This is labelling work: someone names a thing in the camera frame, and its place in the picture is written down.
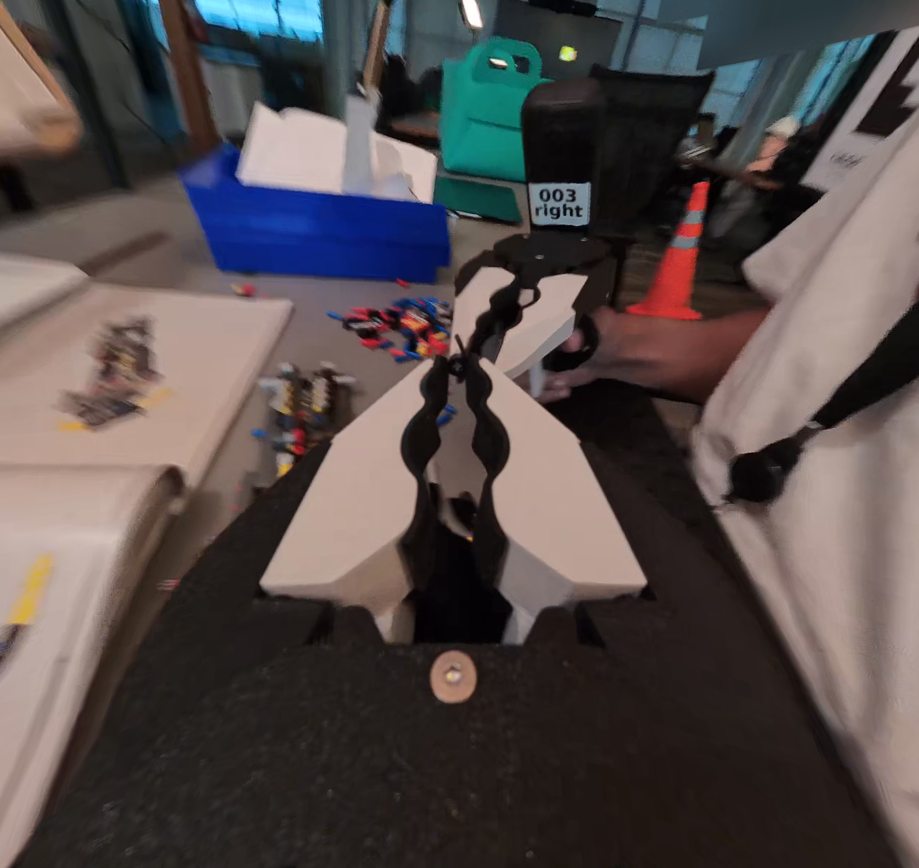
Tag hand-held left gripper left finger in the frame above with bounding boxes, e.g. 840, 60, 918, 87
258, 356, 449, 645

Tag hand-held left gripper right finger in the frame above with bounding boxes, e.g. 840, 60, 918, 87
463, 356, 649, 645

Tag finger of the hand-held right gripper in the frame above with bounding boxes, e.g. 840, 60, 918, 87
451, 265, 521, 370
492, 274, 591, 381

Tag pile of small lego pins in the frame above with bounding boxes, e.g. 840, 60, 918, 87
326, 297, 457, 427

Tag lego car chassis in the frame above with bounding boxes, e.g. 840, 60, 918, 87
253, 362, 358, 478

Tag white instruction booklet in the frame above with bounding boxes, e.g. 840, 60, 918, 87
0, 285, 295, 862

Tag person's right hand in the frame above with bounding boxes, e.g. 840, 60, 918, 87
537, 308, 677, 404

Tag teal bag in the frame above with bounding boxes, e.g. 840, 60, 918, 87
434, 37, 554, 224

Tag orange traffic cone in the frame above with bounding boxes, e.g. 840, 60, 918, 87
626, 180, 712, 321

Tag blue plastic bin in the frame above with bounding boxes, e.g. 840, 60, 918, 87
179, 143, 452, 285

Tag white foam sheets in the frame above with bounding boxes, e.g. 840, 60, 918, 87
237, 93, 437, 203

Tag white cloth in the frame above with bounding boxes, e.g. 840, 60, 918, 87
693, 28, 919, 862

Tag wooden stand board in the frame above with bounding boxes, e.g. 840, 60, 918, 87
0, 3, 83, 158

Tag black shoulder strap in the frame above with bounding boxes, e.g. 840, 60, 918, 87
725, 301, 919, 504

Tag brown wooden post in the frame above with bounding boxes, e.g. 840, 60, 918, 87
146, 0, 218, 155

